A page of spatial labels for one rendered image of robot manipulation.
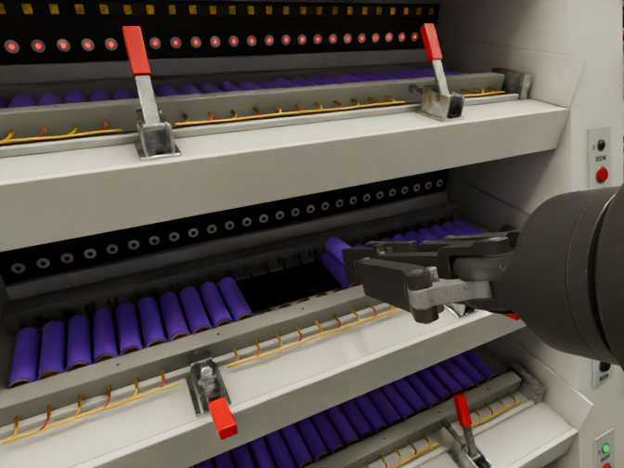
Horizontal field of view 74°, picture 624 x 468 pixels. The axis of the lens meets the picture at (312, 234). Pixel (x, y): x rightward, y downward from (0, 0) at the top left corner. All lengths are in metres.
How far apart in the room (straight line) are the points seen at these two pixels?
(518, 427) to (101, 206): 0.54
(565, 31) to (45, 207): 0.51
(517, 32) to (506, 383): 0.44
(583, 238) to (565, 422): 0.50
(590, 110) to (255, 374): 0.46
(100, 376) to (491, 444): 0.45
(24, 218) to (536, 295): 0.29
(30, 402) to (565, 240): 0.36
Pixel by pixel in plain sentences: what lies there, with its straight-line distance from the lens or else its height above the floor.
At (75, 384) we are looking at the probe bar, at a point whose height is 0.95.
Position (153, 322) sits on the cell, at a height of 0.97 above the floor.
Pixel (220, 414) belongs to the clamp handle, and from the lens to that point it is 0.31.
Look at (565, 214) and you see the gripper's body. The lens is 0.20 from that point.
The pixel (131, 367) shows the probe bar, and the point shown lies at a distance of 0.38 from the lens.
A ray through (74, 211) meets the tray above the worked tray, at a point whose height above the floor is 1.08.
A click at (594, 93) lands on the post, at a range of 0.58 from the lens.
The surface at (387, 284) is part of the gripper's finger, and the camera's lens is 0.25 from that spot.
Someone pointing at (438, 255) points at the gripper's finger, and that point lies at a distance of 0.26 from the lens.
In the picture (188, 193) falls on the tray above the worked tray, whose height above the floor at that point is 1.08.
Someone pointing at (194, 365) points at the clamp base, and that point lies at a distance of 0.36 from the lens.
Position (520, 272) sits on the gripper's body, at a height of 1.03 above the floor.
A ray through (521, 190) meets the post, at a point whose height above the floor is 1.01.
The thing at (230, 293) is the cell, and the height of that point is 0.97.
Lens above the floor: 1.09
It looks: 11 degrees down
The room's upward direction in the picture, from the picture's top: 8 degrees counter-clockwise
